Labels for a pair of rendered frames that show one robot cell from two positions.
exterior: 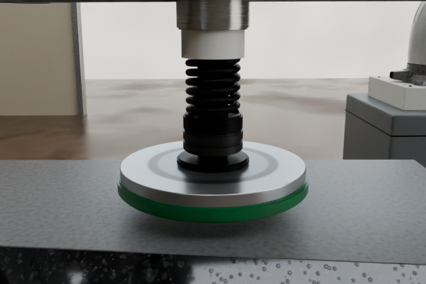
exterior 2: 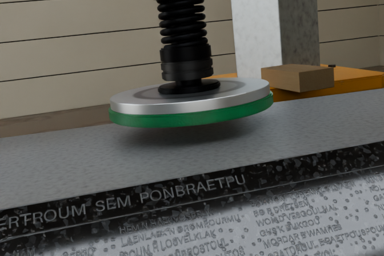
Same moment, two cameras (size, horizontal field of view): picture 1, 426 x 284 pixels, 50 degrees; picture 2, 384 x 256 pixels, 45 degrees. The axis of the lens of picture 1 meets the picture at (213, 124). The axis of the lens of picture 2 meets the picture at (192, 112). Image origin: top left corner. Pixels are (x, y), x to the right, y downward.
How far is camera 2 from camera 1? 1.13 m
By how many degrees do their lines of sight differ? 153
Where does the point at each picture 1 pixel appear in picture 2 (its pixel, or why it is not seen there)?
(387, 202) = (30, 156)
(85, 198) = (306, 115)
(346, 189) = (61, 160)
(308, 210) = (111, 139)
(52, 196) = (336, 111)
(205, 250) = not seen: hidden behind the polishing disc
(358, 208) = (65, 147)
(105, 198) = (290, 118)
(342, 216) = (84, 140)
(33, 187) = (372, 111)
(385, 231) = (58, 139)
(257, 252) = not seen: hidden behind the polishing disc
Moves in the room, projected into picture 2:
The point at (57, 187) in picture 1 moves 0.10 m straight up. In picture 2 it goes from (354, 114) to (351, 39)
